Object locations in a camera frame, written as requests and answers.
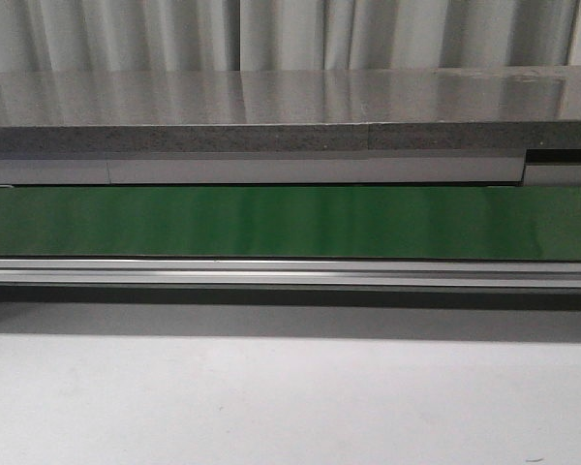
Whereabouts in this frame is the green conveyor belt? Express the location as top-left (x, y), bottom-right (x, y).
top-left (0, 185), bottom-right (581, 262)

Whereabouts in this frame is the aluminium front conveyor rail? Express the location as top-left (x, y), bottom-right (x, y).
top-left (0, 259), bottom-right (581, 290)

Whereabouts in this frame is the grey rear conveyor guard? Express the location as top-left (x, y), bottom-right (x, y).
top-left (0, 149), bottom-right (581, 186)

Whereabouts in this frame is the white pleated curtain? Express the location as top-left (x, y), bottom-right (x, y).
top-left (0, 1), bottom-right (581, 73)

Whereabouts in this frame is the grey stone slab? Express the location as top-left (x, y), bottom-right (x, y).
top-left (0, 66), bottom-right (581, 153)

